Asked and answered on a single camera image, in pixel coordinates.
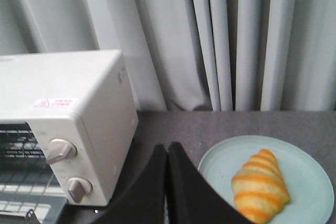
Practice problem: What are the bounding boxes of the beige oven knob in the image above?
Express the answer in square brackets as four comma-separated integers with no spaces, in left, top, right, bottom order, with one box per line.
[46,138,77,165]
[67,177,92,203]

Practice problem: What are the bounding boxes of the lower beige oven knob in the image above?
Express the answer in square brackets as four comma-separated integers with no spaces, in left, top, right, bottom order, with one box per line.
[67,177,92,203]

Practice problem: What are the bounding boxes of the white toaster oven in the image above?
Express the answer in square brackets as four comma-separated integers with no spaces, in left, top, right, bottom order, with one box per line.
[0,49,140,224]

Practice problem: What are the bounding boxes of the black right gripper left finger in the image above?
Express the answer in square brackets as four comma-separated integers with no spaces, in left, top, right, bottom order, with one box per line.
[94,144,167,223]

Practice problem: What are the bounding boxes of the metal oven wire rack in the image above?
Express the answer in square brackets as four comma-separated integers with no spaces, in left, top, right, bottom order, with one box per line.
[1,130,67,223]

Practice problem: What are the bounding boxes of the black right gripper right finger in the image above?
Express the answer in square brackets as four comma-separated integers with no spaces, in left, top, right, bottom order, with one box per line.
[167,142,251,223]

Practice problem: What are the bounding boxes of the upper beige oven knob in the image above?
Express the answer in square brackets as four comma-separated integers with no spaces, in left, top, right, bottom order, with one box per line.
[46,138,77,165]

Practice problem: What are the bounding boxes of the striped croissant bread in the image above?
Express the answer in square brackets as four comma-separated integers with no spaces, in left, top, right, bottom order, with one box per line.
[231,149,291,223]

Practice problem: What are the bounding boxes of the light green plate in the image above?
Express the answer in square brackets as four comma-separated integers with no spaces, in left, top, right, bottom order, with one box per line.
[198,135,334,223]

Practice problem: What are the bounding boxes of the grey curtain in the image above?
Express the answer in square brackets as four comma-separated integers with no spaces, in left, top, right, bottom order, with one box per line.
[1,0,335,111]

